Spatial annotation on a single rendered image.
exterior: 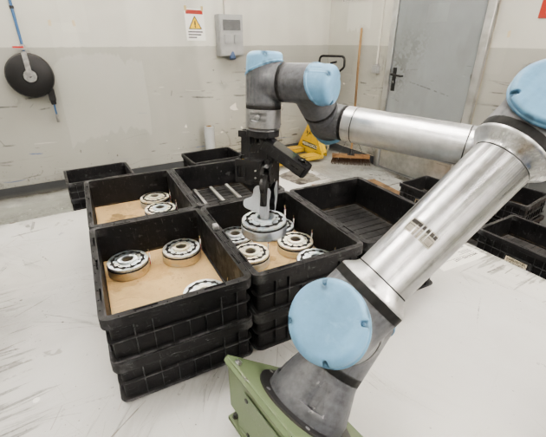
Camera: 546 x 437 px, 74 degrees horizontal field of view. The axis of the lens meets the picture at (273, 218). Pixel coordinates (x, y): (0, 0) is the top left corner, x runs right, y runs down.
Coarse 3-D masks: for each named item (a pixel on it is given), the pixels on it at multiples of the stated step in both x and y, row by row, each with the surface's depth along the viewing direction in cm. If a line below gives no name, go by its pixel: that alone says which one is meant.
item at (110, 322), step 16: (192, 208) 106; (112, 224) 97; (128, 224) 98; (208, 224) 97; (224, 240) 89; (96, 256) 83; (96, 272) 77; (96, 288) 72; (208, 288) 72; (224, 288) 73; (240, 288) 75; (96, 304) 68; (160, 304) 68; (176, 304) 69; (192, 304) 71; (112, 320) 64; (128, 320) 66; (144, 320) 67
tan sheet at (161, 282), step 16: (160, 256) 101; (160, 272) 94; (176, 272) 94; (192, 272) 94; (208, 272) 94; (112, 288) 88; (128, 288) 88; (144, 288) 88; (160, 288) 88; (176, 288) 88; (112, 304) 83; (128, 304) 83; (144, 304) 83
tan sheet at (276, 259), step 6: (270, 246) 106; (276, 246) 106; (270, 252) 103; (276, 252) 103; (270, 258) 100; (276, 258) 100; (282, 258) 100; (288, 258) 100; (270, 264) 97; (276, 264) 97; (282, 264) 97; (264, 270) 95
